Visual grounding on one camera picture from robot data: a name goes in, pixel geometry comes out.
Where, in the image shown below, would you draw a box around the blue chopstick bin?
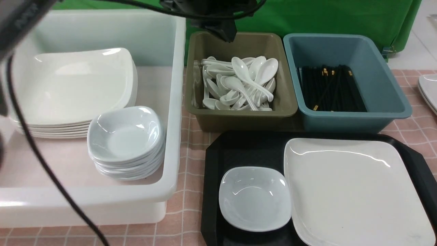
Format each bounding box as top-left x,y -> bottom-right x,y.
283,33 -> 412,133

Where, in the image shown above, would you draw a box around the small white square bowl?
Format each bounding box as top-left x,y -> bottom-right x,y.
218,166 -> 292,232

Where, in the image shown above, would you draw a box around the white plates at right edge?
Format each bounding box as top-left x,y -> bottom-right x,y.
417,74 -> 437,115

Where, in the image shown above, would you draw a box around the stack of white square plates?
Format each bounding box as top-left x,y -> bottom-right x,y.
15,47 -> 138,138

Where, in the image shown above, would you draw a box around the black plastic serving tray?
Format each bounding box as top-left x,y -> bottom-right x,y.
201,131 -> 436,246

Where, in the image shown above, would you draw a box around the stack of small white bowls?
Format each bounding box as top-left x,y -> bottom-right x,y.
86,106 -> 166,181

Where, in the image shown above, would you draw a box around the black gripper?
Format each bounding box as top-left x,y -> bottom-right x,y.
160,0 -> 257,43

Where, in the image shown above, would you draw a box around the pile of black chopsticks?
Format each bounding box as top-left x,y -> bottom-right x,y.
296,65 -> 367,112

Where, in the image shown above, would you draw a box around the olive green spoon bin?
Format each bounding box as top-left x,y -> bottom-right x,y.
185,32 -> 303,132

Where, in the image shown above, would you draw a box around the large white square plate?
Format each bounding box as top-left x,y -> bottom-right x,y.
284,138 -> 436,246

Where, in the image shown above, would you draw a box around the large white plastic tub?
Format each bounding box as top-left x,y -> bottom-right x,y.
0,9 -> 186,228

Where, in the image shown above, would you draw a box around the pink checkered tablecloth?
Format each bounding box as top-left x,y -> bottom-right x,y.
1,70 -> 436,246

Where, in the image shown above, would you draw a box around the pile of white soup spoons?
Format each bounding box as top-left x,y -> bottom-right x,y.
201,56 -> 279,111

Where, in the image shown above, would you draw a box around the white ceramic soup spoon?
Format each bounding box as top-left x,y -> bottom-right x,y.
231,56 -> 278,102

